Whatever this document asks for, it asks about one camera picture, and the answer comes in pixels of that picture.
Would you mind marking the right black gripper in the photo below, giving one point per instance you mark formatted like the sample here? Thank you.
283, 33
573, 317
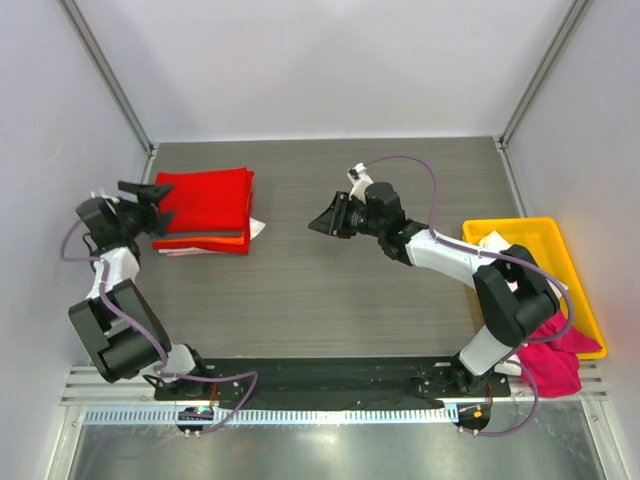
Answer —
342, 214

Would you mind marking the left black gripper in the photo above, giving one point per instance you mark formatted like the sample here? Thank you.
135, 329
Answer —
151, 208

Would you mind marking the red t shirt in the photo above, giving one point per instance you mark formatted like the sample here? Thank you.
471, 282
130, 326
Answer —
207, 201

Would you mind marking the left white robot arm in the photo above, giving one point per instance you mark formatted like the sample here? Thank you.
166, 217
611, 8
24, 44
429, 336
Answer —
122, 335

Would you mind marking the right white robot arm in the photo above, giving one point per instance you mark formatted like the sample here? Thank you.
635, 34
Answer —
514, 296

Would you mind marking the folded grey t shirt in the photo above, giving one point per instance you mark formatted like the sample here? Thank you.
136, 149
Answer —
206, 234

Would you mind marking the folded orange t shirt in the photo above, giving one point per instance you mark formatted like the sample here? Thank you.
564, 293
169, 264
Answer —
236, 245

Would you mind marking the white t shirt in bin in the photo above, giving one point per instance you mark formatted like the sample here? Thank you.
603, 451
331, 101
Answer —
495, 241

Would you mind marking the yellow plastic bin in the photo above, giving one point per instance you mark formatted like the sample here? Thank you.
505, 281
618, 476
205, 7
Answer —
542, 237

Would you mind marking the magenta t shirt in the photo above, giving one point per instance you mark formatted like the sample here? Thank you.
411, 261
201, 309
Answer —
555, 365

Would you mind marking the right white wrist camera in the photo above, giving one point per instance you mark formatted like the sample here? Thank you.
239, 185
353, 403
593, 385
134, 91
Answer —
360, 181

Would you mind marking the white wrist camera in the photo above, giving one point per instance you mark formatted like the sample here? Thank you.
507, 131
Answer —
360, 181
102, 193

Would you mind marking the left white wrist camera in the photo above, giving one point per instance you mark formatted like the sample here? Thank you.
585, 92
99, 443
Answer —
102, 193

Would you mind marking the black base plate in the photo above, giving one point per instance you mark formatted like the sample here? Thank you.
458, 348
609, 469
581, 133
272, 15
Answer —
341, 384

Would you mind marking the left aluminium frame post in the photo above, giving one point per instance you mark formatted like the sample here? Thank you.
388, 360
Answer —
91, 45

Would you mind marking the aluminium frame post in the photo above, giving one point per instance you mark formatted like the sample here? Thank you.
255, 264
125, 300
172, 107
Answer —
565, 30
91, 45

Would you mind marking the slotted cable duct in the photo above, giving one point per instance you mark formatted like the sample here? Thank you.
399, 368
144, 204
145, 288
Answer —
184, 416

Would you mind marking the right aluminium frame post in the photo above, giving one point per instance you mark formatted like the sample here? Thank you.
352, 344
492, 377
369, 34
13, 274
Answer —
565, 30

